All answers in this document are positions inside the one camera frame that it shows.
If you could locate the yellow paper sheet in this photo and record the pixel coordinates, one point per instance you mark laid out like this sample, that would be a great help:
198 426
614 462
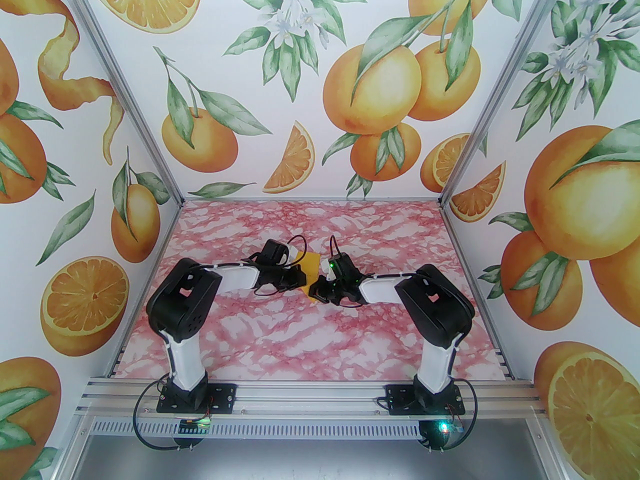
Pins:
311 265

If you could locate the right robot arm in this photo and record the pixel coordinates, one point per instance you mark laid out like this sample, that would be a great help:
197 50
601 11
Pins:
435 303

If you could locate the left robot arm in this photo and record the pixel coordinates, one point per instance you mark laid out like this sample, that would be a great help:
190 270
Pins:
185 298

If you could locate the perforated metal strip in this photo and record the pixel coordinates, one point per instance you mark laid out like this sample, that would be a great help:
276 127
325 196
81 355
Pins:
300 429

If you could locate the grey metal panel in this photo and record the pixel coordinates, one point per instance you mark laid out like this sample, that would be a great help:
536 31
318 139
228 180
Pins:
310 463

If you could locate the black controller with green light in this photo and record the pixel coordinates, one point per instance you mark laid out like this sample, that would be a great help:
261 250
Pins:
440 430

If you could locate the small circuit board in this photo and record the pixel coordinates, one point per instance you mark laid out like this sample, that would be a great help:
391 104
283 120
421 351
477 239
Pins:
195 425

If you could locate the aluminium mounting rail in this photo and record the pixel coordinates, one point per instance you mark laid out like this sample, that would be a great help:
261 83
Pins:
310 398

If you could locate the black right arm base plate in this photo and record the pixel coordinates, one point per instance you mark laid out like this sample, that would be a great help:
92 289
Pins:
400 400

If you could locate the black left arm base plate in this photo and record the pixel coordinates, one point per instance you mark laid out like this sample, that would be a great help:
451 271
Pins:
222 398

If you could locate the aluminium side rail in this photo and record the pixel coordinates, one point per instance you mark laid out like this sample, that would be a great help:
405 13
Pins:
505 363

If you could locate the aluminium corner post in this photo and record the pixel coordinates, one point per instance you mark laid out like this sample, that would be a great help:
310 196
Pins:
501 86
125 86

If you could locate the aluminium frame bar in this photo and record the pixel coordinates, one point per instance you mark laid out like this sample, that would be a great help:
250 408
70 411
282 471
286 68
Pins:
70 448
550 448

